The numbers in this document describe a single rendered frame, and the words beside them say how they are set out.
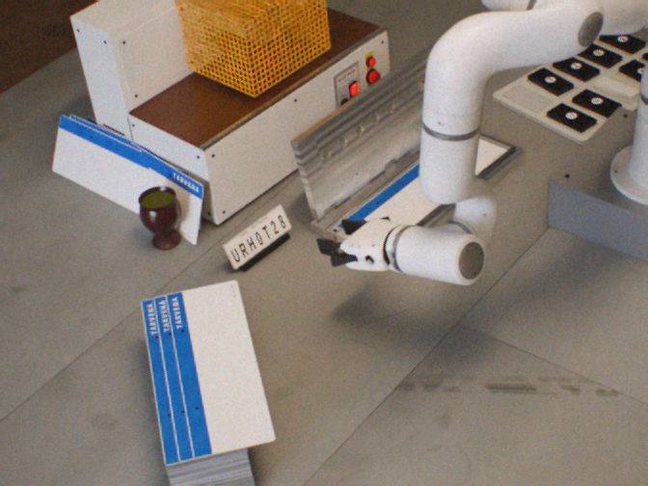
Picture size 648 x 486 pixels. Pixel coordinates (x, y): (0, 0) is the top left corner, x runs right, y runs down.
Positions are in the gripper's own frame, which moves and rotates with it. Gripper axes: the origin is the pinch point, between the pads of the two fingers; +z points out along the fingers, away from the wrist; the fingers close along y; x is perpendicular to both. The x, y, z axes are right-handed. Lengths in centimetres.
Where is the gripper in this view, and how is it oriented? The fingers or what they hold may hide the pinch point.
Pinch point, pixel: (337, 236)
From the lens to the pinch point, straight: 228.2
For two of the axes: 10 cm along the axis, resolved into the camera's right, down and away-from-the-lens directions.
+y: 6.7, -5.2, 5.3
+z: -6.8, -1.2, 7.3
